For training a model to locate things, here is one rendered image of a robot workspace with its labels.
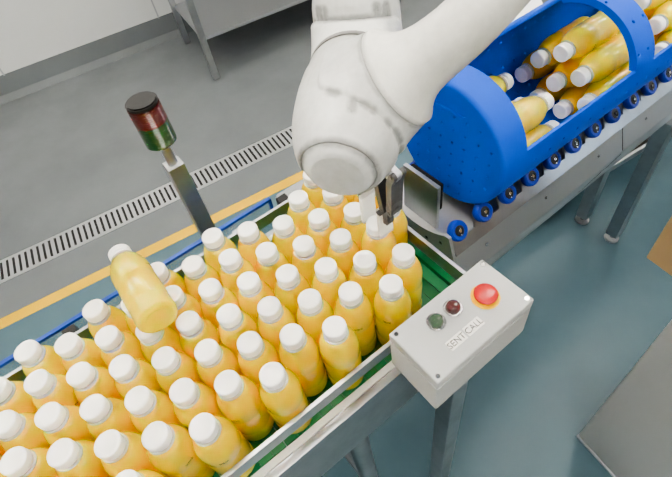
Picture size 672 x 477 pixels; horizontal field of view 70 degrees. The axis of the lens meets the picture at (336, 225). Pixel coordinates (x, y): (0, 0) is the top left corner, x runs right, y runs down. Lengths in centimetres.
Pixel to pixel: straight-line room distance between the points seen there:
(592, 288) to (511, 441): 72
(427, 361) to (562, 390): 127
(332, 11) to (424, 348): 46
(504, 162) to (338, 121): 54
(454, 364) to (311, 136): 41
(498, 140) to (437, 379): 43
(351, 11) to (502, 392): 156
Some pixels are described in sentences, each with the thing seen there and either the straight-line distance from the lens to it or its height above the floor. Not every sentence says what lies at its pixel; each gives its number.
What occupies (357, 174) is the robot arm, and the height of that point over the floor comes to 145.
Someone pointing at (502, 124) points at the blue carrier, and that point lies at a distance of 91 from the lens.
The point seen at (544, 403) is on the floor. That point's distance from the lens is 192.
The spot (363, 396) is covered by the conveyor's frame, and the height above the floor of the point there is 90.
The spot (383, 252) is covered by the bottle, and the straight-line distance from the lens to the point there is 88.
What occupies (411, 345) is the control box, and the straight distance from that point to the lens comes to 72.
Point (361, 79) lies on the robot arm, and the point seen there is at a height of 151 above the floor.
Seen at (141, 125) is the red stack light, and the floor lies 122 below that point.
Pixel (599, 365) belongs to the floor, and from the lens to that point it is 203.
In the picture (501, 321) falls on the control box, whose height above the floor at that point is 110.
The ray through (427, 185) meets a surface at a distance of 99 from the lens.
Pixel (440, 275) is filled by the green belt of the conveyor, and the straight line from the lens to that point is 103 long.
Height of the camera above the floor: 175
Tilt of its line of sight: 49 degrees down
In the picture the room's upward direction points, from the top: 11 degrees counter-clockwise
